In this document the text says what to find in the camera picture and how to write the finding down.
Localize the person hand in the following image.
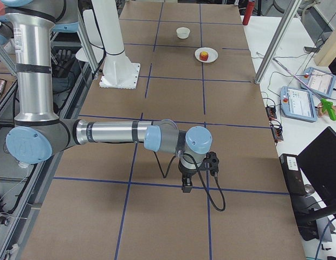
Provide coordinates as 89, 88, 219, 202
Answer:
318, 103, 336, 117

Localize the black computer box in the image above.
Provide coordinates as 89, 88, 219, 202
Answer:
279, 153, 306, 196

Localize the aluminium frame post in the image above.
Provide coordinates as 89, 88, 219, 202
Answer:
254, 0, 301, 84

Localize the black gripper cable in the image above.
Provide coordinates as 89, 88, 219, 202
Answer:
154, 151, 227, 212

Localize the red bottle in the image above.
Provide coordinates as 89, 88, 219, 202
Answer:
242, 0, 255, 26

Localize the green handled grabber stick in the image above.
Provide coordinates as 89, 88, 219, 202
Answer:
273, 58, 336, 121

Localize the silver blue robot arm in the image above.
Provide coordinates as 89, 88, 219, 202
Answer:
3, 1, 212, 192

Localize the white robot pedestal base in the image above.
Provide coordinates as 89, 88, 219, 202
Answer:
92, 0, 140, 89

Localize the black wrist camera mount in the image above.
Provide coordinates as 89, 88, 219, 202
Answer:
201, 152, 219, 178

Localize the white bowl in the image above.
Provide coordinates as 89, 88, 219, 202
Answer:
176, 27, 190, 40

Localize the blue teach pendant far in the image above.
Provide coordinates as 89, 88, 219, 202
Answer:
301, 67, 336, 98

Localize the blue teach pendant near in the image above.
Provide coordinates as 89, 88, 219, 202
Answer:
280, 86, 317, 122

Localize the black monitor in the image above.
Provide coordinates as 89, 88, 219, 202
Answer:
298, 127, 336, 203

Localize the blue teach pendant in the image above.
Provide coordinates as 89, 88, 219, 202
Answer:
280, 86, 317, 122
301, 67, 336, 98

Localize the white round plate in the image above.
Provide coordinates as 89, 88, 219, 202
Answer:
195, 47, 218, 63

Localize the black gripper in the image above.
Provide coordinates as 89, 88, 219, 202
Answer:
178, 162, 197, 193

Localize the red yellow apple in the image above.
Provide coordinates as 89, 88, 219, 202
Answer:
199, 51, 209, 61

